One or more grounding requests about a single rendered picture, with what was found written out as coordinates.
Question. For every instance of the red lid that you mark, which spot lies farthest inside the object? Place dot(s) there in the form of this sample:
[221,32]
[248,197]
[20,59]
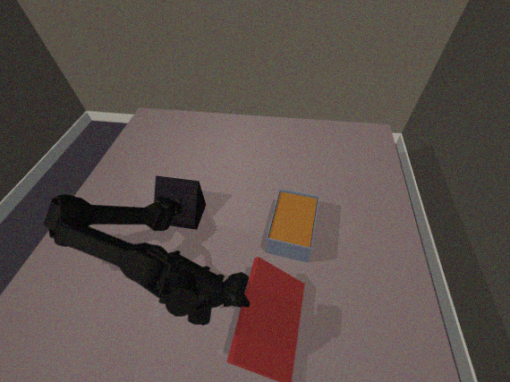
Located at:
[266,333]

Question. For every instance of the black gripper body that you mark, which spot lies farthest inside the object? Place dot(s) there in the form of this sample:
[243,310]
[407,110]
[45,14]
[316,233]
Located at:
[231,290]

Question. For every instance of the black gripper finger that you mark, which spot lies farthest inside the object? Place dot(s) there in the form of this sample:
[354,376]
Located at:
[220,302]
[245,302]

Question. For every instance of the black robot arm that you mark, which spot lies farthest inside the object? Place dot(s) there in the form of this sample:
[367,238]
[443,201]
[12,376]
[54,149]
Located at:
[68,220]

